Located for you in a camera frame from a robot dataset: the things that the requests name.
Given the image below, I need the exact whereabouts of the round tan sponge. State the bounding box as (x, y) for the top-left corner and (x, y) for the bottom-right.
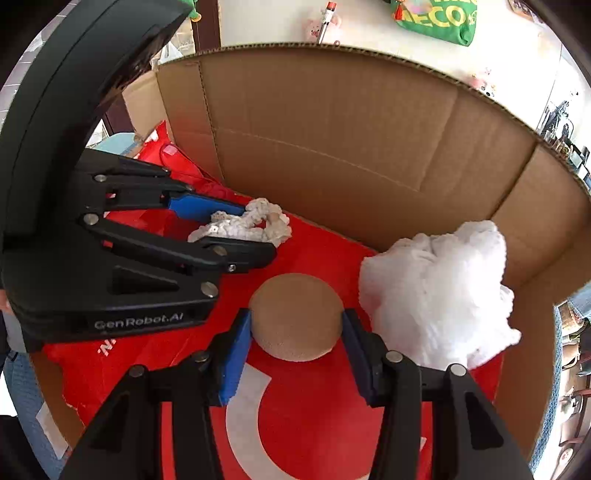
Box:
(249, 273), (344, 363)

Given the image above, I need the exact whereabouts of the white mesh bath pouf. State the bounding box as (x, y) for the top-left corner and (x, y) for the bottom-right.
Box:
(359, 220), (522, 370)

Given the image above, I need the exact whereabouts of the cardboard box red lining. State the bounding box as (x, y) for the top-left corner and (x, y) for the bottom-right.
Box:
(32, 44), (590, 460)

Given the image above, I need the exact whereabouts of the green tote bag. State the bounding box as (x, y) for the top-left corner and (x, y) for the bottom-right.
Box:
(390, 0), (478, 47)

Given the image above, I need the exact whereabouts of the mop handle orange tip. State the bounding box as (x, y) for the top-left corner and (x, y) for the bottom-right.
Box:
(317, 1), (337, 44)

